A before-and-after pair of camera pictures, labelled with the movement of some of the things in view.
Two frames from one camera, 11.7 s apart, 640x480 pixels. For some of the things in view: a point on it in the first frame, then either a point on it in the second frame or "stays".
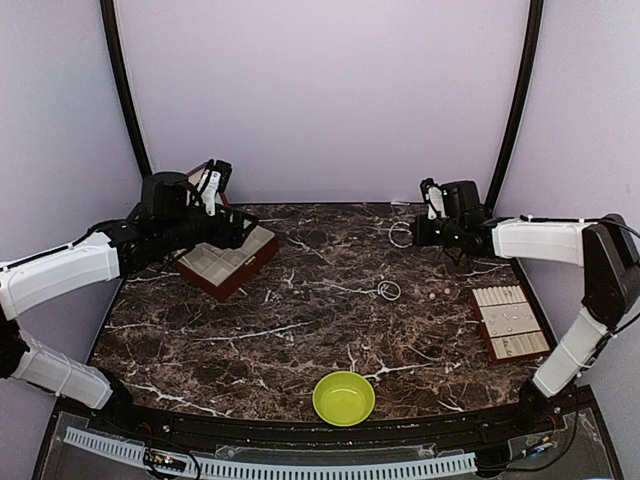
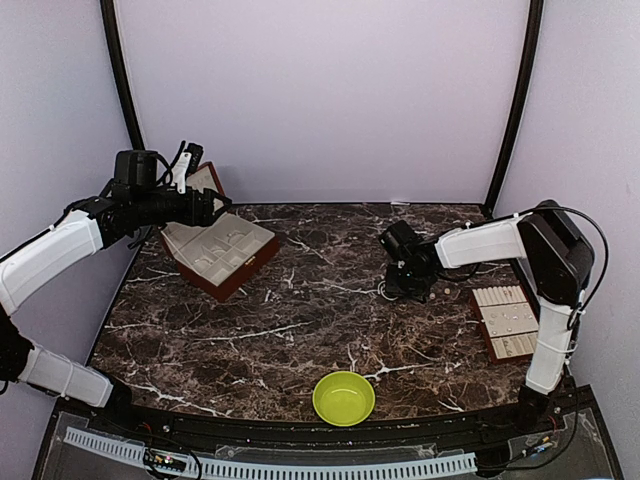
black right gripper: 421,233 → 392,287
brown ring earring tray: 509,323 stays
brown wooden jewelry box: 218,271 stays
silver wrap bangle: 380,293 stays
